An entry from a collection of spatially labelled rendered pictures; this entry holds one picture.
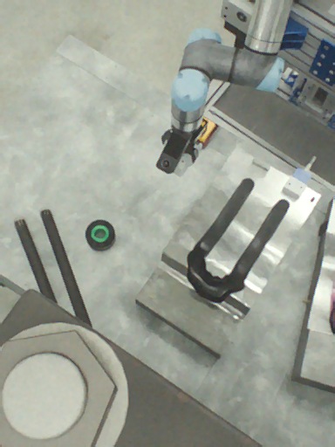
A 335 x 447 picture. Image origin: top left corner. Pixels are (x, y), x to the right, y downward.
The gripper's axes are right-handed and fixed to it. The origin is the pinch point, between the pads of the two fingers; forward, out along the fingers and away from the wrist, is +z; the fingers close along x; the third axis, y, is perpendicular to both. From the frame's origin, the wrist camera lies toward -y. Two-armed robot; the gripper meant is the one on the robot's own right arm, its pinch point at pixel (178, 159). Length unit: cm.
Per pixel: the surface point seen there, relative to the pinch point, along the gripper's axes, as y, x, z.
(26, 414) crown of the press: -64, -24, -110
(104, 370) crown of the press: -59, -27, -109
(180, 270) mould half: -23.4, -16.0, 6.6
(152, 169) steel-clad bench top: -1.1, 7.6, 15.1
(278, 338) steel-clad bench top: -22, -46, 15
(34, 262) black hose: -41.7, 17.3, 9.8
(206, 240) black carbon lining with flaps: -13.7, -17.6, 3.6
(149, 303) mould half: -34.5, -13.9, 9.0
